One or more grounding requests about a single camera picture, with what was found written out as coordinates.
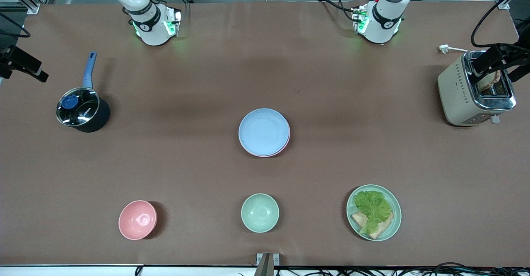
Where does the brown bread slice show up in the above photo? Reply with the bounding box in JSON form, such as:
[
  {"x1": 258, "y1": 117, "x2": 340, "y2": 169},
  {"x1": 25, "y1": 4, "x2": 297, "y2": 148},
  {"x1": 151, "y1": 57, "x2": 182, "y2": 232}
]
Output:
[{"x1": 351, "y1": 211, "x2": 394, "y2": 240}]

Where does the wide blue bowl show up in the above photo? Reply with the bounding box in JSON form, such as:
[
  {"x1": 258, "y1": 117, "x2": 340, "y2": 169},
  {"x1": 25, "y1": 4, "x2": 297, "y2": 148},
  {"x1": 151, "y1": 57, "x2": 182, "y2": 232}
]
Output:
[{"x1": 238, "y1": 108, "x2": 289, "y2": 157}]

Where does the pale green plate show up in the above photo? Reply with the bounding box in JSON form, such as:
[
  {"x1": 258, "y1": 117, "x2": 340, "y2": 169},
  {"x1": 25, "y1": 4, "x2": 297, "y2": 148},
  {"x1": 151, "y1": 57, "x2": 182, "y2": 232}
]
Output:
[{"x1": 347, "y1": 184, "x2": 402, "y2": 242}]

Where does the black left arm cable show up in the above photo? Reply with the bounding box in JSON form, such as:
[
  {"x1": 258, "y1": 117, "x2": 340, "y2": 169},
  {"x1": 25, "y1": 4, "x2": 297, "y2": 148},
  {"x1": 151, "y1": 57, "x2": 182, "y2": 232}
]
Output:
[{"x1": 470, "y1": 0, "x2": 530, "y2": 49}]

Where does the small pink bowl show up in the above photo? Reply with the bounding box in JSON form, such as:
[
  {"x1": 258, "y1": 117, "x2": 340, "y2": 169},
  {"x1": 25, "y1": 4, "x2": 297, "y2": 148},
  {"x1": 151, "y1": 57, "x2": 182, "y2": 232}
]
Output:
[{"x1": 118, "y1": 200, "x2": 158, "y2": 240}]

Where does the black cable bundle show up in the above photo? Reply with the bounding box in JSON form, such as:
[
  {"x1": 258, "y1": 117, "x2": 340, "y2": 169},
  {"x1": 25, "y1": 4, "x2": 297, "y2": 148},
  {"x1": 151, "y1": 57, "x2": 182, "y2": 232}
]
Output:
[{"x1": 275, "y1": 261, "x2": 530, "y2": 276}]

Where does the toast slice in toaster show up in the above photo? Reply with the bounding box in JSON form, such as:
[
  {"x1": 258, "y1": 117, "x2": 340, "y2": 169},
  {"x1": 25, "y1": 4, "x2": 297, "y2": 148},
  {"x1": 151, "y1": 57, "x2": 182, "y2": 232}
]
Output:
[{"x1": 478, "y1": 71, "x2": 502, "y2": 92}]

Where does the white toaster power cord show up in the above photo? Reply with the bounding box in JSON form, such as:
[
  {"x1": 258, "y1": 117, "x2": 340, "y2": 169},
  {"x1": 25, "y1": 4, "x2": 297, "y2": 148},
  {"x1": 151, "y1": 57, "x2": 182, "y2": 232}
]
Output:
[{"x1": 439, "y1": 44, "x2": 471, "y2": 55}]

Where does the green lettuce leaf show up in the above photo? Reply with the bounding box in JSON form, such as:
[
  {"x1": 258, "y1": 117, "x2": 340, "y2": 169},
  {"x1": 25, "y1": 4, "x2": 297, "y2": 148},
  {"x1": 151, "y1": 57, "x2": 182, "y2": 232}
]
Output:
[{"x1": 353, "y1": 190, "x2": 393, "y2": 235}]

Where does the grey metal bracket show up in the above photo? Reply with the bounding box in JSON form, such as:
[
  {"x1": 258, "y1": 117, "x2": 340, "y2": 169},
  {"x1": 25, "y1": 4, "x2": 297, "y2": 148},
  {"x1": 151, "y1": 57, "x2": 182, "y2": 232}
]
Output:
[{"x1": 256, "y1": 253, "x2": 280, "y2": 276}]

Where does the small green bowl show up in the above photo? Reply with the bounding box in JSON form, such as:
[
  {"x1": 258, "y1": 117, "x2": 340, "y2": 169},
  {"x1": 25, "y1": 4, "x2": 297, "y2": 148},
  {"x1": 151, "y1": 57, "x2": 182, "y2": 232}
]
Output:
[{"x1": 241, "y1": 193, "x2": 279, "y2": 233}]

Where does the wide pink bowl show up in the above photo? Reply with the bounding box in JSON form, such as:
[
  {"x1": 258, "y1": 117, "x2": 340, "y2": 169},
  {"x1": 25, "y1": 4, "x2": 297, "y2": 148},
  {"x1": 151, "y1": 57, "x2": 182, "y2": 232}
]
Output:
[{"x1": 241, "y1": 127, "x2": 291, "y2": 158}]

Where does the glass lid with blue knob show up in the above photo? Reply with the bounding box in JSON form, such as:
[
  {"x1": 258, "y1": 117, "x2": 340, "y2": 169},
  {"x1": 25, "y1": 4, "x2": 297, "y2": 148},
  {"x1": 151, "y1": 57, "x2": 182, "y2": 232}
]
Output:
[{"x1": 56, "y1": 87, "x2": 101, "y2": 126}]

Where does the dark pot with blue handle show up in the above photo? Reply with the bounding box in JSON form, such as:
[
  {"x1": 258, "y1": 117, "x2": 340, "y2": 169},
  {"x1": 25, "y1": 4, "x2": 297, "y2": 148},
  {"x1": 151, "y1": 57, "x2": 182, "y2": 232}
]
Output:
[{"x1": 56, "y1": 51, "x2": 111, "y2": 133}]

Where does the cream and chrome toaster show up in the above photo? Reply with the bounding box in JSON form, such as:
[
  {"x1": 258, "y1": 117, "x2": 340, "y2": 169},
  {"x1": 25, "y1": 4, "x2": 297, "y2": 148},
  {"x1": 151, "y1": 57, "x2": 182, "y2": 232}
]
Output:
[{"x1": 438, "y1": 50, "x2": 517, "y2": 126}]

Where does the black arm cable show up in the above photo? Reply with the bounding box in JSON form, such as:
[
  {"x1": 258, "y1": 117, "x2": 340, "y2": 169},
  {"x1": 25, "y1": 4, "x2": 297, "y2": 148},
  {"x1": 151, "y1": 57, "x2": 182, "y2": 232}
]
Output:
[
  {"x1": 470, "y1": 0, "x2": 530, "y2": 49},
  {"x1": 0, "y1": 12, "x2": 32, "y2": 39}
]

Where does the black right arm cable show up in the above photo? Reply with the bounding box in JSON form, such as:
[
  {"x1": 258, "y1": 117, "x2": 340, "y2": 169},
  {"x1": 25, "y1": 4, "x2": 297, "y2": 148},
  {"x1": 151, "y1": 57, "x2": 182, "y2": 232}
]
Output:
[{"x1": 0, "y1": 12, "x2": 32, "y2": 39}]

